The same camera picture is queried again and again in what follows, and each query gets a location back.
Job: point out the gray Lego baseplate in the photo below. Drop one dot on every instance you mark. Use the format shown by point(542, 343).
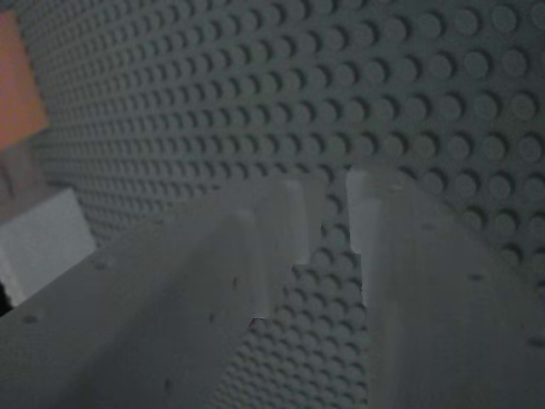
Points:
point(272, 93)

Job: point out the orange lego block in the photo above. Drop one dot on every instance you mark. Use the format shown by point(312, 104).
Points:
point(19, 85)

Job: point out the light grey lego block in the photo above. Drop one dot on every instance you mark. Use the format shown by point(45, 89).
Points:
point(42, 238)

